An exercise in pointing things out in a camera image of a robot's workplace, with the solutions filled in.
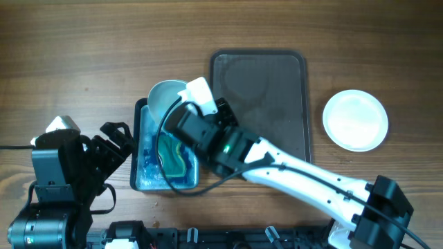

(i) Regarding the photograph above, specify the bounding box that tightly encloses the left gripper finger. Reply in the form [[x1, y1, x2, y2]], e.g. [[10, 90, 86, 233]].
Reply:
[[80, 135, 91, 152], [100, 122, 135, 149]]

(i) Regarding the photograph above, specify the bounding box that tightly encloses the green yellow sponge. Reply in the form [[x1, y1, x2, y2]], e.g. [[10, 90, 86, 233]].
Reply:
[[159, 134, 186, 178]]

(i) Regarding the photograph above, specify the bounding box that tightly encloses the white plate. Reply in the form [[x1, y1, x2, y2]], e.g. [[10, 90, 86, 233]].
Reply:
[[147, 80, 187, 123], [322, 89, 389, 152]]

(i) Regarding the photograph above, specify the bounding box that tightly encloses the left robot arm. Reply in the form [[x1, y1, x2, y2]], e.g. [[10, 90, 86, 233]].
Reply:
[[8, 122, 136, 248]]

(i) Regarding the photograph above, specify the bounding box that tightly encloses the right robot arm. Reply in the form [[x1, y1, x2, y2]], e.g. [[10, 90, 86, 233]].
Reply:
[[160, 100, 414, 248]]

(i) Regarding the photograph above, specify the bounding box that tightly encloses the black water basin tray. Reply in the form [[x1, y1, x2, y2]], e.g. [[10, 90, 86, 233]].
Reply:
[[130, 98, 199, 192]]

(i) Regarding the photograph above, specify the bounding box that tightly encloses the dark brown serving tray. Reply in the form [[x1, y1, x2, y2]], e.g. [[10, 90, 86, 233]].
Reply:
[[209, 48, 313, 163]]

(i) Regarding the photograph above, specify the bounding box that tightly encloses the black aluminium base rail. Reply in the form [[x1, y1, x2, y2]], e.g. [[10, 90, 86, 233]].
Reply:
[[86, 221, 333, 249]]

